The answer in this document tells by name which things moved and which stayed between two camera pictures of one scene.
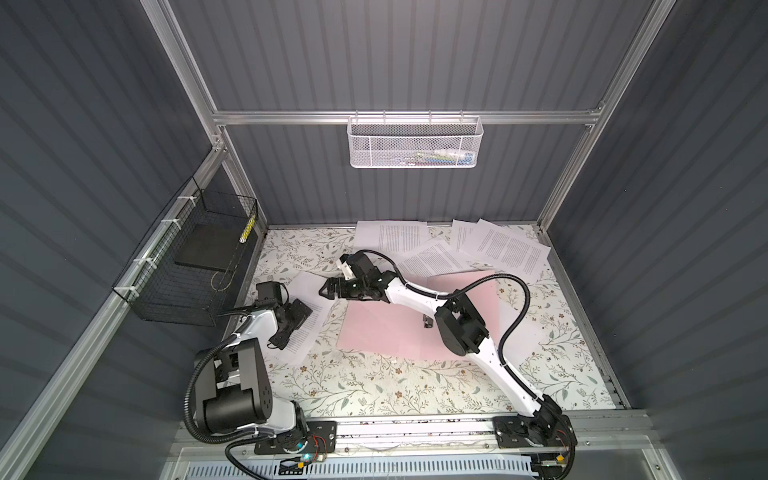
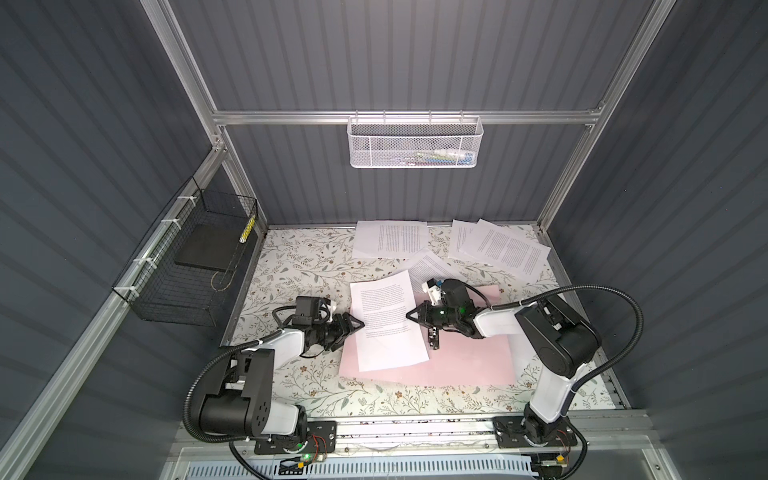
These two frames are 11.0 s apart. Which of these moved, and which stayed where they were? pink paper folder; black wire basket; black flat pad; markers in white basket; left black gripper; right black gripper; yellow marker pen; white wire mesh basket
Moved: right black gripper; pink paper folder; left black gripper
Stayed: black flat pad; black wire basket; yellow marker pen; white wire mesh basket; markers in white basket
